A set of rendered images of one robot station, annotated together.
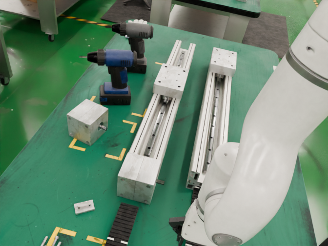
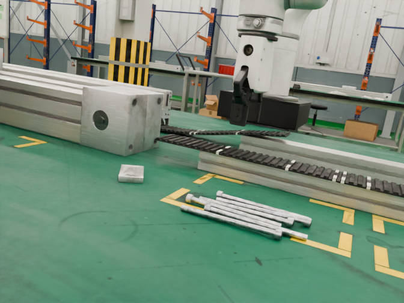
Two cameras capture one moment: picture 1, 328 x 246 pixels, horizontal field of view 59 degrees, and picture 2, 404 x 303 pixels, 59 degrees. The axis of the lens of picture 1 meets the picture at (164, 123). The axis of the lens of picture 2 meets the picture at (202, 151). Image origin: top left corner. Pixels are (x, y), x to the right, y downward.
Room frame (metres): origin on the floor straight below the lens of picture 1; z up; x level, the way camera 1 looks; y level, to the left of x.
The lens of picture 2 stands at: (0.19, 0.56, 0.93)
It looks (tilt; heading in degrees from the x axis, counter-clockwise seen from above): 13 degrees down; 288
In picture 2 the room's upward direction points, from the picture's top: 7 degrees clockwise
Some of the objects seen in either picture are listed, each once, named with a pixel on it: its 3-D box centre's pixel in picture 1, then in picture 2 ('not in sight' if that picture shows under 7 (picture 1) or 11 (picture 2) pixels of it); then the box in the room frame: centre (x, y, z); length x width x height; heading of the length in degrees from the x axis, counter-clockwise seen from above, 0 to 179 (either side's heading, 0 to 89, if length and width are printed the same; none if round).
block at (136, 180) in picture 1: (142, 179); (127, 118); (0.51, 0.03, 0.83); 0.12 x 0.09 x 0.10; 85
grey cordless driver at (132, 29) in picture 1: (128, 47); not in sight; (1.14, 0.22, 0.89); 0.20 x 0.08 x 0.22; 101
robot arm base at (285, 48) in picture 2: not in sight; (274, 68); (0.38, -0.64, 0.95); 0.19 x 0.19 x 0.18
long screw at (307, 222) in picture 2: not in sight; (261, 210); (0.24, 0.19, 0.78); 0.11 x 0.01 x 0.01; 177
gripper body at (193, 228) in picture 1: (209, 221); (254, 61); (0.34, -0.14, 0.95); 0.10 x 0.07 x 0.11; 85
